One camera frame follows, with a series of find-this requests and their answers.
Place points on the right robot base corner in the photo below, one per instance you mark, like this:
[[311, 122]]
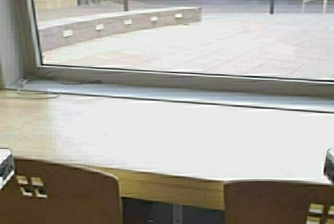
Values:
[[329, 166]]

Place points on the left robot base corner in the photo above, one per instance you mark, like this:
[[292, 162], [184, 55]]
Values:
[[7, 166]]

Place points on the long wooden window counter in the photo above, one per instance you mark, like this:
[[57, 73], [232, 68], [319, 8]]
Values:
[[166, 151]]

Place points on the wooden chair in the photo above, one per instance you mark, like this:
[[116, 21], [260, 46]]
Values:
[[278, 202], [42, 191]]

